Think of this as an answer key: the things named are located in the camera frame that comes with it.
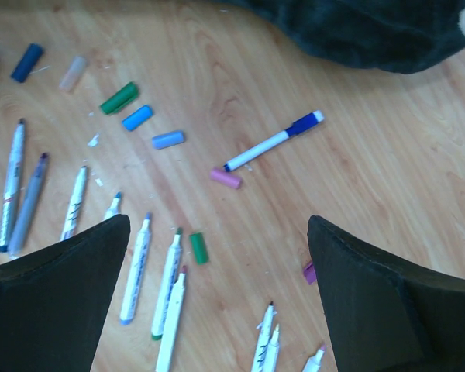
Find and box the magenta pen cap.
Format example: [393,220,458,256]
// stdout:
[303,262,317,285]

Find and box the lavender pen cap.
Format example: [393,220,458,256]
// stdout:
[152,130,185,150]

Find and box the light blue marker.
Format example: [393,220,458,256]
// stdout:
[103,191,122,220]

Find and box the pale pink cap marker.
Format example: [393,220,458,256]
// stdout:
[263,324,280,372]

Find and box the dark green pen cap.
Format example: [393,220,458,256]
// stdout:
[189,232,209,265]

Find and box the purple marker grey body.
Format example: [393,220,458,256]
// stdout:
[8,153,49,260]

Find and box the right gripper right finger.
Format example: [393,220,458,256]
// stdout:
[308,215,465,371]

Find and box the lavender cap marker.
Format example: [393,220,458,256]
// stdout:
[119,212,151,326]

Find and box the magenta cap marker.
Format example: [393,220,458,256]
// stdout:
[250,301,274,372]

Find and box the light blue pen cap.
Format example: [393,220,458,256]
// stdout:
[122,105,153,131]

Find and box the green cap white marker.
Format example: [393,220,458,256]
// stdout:
[150,227,183,340]

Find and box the purple cap white marker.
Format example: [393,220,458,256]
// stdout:
[302,344,326,372]

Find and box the clear purple pen cap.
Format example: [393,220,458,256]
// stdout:
[58,56,88,92]

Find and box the blue cap whiteboard marker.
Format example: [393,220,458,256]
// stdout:
[223,110,325,172]

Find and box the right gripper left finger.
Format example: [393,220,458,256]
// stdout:
[0,215,131,371]

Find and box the dark blue pen cap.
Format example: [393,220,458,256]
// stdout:
[11,43,44,83]

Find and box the black floral plush blanket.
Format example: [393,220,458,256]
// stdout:
[233,0,465,74]

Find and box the dark blue marker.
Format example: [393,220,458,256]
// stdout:
[0,118,26,253]

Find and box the pink pen cap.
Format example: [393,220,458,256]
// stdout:
[209,168,243,189]

